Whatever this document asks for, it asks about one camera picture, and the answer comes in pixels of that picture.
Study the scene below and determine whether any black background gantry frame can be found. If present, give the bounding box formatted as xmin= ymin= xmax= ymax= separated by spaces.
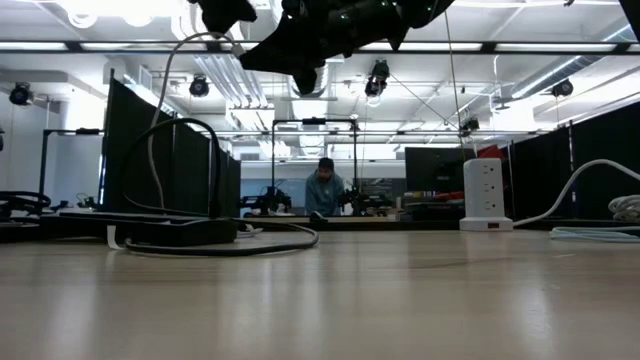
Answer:
xmin=271 ymin=117 xmax=359 ymax=217
xmin=39 ymin=127 xmax=106 ymax=204

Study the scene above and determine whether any white USB cable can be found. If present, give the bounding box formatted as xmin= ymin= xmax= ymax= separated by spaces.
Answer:
xmin=147 ymin=31 xmax=264 ymax=239

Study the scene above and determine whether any white tower power strip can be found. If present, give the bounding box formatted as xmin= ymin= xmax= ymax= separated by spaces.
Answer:
xmin=458 ymin=157 xmax=515 ymax=233

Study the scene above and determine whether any black USB cable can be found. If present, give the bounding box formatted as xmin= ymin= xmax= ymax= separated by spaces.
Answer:
xmin=106 ymin=117 xmax=320 ymax=258

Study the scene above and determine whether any black coiled cord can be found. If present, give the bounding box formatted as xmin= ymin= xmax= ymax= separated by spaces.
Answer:
xmin=0 ymin=191 xmax=52 ymax=221

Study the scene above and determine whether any black ceiling spotlight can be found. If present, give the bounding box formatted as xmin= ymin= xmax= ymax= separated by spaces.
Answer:
xmin=551 ymin=78 xmax=575 ymax=99
xmin=8 ymin=82 xmax=35 ymax=107
xmin=363 ymin=59 xmax=391 ymax=99
xmin=188 ymin=73 xmax=211 ymax=99

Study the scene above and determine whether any person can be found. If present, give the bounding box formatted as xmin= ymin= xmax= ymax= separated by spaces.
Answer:
xmin=304 ymin=156 xmax=346 ymax=217

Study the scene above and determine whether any red cabinet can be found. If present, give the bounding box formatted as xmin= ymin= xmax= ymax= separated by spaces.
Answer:
xmin=477 ymin=144 xmax=506 ymax=161

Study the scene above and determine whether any black power strip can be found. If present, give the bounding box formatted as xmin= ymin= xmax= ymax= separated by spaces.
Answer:
xmin=39 ymin=210 xmax=239 ymax=247

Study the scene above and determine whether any white charging cable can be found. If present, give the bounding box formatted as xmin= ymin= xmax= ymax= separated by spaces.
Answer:
xmin=548 ymin=226 xmax=640 ymax=245

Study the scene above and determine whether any overhead light bar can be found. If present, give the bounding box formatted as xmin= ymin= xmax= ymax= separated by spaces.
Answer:
xmin=0 ymin=39 xmax=640 ymax=56

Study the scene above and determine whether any black monitor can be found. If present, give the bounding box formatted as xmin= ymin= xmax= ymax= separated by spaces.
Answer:
xmin=404 ymin=147 xmax=476 ymax=194

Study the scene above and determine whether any silver ventilation duct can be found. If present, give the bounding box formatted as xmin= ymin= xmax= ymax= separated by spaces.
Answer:
xmin=269 ymin=49 xmax=346 ymax=100

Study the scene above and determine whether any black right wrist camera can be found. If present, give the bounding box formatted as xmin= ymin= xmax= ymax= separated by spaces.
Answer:
xmin=291 ymin=62 xmax=320 ymax=96

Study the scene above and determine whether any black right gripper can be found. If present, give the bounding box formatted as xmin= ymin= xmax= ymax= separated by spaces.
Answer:
xmin=239 ymin=0 xmax=404 ymax=72

